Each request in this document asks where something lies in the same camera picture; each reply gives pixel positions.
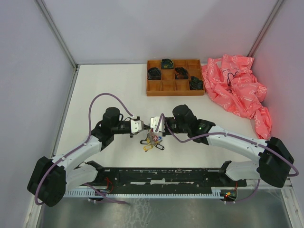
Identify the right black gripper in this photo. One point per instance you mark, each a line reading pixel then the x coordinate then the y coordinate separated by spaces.
pixel 166 133

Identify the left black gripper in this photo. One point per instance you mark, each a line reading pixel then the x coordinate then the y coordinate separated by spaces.
pixel 145 127

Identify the keyring bunch with red opener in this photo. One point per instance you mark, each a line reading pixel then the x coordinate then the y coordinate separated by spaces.
pixel 151 141

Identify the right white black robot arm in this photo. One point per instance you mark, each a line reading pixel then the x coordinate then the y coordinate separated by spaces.
pixel 268 160

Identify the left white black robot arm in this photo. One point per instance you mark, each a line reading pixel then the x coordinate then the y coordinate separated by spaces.
pixel 53 177

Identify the wooden compartment tray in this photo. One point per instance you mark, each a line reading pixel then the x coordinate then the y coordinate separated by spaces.
pixel 174 77

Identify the black item right compartment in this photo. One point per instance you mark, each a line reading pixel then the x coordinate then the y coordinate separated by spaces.
pixel 195 83

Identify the black item compartment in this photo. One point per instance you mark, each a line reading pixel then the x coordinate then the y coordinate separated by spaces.
pixel 181 73
pixel 167 64
pixel 154 73
pixel 195 83

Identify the black item middle compartment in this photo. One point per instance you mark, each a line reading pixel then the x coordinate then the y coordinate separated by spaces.
pixel 181 73

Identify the black item left compartment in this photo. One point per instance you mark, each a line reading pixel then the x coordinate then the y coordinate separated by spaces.
pixel 154 73

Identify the black item top compartment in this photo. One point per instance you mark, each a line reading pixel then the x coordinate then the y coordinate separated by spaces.
pixel 167 64

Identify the pink plastic bag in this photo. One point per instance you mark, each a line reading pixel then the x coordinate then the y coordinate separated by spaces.
pixel 230 82

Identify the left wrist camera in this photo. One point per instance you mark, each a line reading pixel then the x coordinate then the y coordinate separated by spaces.
pixel 136 124

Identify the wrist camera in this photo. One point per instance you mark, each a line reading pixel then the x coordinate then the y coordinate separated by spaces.
pixel 136 124
pixel 157 124

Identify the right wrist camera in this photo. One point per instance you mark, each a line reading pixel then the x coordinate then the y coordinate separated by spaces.
pixel 157 124

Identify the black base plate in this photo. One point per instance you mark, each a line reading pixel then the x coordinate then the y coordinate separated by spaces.
pixel 201 177

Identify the aluminium frame rail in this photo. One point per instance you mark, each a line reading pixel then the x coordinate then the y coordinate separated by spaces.
pixel 47 16

